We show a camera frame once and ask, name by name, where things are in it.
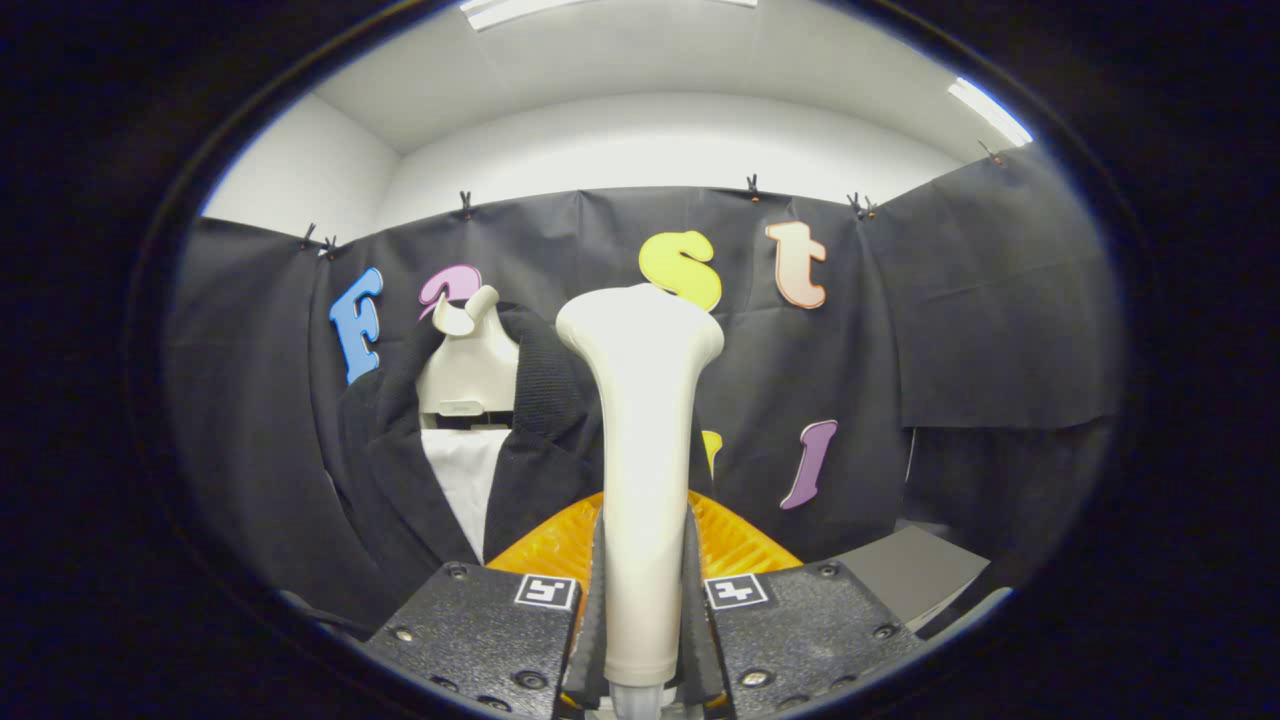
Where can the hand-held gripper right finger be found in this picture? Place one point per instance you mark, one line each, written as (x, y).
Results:
(697, 640)

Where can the black blazer jacket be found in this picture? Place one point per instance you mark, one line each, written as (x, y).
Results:
(540, 480)

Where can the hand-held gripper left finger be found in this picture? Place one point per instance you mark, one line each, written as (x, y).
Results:
(592, 650)

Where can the long ceiling light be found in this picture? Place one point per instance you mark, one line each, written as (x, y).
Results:
(600, 8)

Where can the black backdrop cloth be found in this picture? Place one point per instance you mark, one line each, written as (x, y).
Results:
(950, 300)

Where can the small ceiling light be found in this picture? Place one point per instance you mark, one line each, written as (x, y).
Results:
(990, 110)

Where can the grey cabinet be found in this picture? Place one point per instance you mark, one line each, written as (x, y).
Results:
(910, 565)

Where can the row of black cloth clips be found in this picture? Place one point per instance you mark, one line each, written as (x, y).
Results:
(752, 186)

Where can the white garment steamer wand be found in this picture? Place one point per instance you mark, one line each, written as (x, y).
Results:
(640, 450)

